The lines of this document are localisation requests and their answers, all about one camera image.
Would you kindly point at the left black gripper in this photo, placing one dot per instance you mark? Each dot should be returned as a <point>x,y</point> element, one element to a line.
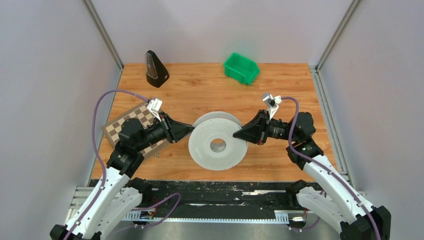
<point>175,130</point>

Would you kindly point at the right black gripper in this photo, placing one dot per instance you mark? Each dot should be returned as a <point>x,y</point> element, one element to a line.
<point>257,129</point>

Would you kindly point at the grey perforated cable spool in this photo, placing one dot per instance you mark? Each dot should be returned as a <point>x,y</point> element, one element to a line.
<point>212,145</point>

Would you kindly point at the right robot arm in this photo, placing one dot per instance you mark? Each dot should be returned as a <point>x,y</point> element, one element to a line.
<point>351,215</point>

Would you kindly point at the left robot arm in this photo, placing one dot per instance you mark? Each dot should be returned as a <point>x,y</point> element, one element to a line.
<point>117,193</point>

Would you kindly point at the black metronome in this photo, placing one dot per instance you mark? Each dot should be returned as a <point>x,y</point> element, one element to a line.
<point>156,72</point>

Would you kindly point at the green plastic bin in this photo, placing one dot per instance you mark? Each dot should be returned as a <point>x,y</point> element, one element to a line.
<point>241,69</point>

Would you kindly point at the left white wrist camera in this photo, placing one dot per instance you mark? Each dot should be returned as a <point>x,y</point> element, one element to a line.
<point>154,107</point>

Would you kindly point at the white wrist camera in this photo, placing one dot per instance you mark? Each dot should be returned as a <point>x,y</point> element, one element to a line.
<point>272,102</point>
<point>154,107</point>

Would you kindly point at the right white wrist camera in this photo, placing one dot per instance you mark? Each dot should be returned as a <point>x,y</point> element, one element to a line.
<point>272,102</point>

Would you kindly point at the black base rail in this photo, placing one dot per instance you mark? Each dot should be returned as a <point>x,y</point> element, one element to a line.
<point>218,199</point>

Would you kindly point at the left aluminium frame post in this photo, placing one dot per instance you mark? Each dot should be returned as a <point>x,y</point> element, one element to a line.
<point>94,15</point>

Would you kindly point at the aluminium frame post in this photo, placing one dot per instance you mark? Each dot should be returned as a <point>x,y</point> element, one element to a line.
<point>94,15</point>
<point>354,4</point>

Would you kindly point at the right aluminium frame post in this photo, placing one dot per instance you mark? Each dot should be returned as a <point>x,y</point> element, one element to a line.
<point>354,4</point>

